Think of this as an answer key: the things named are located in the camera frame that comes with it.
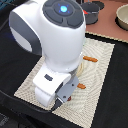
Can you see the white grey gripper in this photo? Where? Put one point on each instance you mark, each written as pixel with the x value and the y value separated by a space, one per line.
pixel 50 85

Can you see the large grey pot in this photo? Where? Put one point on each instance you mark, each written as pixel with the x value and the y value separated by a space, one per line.
pixel 93 10

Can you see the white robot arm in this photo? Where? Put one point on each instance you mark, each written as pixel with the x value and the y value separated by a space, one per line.
pixel 54 29

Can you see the beige woven placemat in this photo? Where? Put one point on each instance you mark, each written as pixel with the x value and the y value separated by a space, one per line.
pixel 80 110

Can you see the round beige plate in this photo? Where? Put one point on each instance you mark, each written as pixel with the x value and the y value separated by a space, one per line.
pixel 80 69

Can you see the pink toy stove board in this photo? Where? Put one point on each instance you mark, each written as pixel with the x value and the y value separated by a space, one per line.
pixel 106 25

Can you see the cream bowl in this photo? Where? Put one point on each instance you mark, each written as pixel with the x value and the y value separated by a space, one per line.
pixel 122 15

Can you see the fork with orange handle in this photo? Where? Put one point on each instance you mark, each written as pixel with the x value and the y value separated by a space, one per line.
pixel 81 86

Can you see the knife with orange handle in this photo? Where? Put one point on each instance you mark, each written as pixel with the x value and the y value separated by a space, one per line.
pixel 90 59

